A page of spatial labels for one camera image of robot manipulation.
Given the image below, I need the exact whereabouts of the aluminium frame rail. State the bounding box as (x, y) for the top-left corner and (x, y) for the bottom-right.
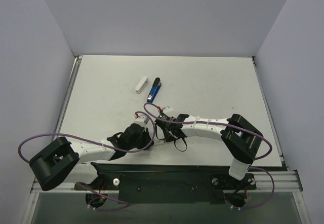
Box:
(29, 56), (82, 191)

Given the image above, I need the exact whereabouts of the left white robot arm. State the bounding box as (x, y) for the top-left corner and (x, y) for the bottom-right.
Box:
(29, 123), (154, 191)

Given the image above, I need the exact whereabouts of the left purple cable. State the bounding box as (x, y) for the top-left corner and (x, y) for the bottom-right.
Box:
(18, 110), (156, 164)

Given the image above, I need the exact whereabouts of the blue and black stapler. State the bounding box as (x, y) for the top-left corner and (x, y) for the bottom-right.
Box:
(146, 77), (161, 103)

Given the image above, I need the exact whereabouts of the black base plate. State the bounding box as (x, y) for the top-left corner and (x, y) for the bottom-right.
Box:
(86, 163), (256, 204)

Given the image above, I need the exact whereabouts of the white stapler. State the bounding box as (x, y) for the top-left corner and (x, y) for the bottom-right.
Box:
(135, 76), (148, 94)

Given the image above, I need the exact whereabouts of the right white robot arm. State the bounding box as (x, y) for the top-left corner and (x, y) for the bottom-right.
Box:
(155, 113), (262, 188)

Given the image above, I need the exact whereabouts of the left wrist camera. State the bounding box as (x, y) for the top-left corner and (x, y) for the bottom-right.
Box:
(134, 112), (149, 128)

